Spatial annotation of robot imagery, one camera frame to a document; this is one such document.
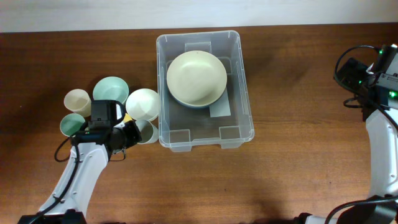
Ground green small bowl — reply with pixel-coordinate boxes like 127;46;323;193
93;77;129;104

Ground white small bowl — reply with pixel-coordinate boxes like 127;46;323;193
126;88;160;121

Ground grey plastic cup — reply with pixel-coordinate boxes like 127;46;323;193
136;119;159;144

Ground clear plastic storage bin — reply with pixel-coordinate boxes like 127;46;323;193
156;30;255;152

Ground beige bowl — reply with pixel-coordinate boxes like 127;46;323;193
167;50;227;105

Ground green plastic cup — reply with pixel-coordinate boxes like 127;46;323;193
60;113;85;136

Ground cream plastic cup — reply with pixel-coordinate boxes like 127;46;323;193
63;89;91;117

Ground yellow small bowl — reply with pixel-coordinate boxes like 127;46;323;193
123;113;132;123

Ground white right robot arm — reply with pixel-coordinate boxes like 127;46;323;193
293;44;397;224

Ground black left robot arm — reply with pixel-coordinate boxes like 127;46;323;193
18;121;142;223

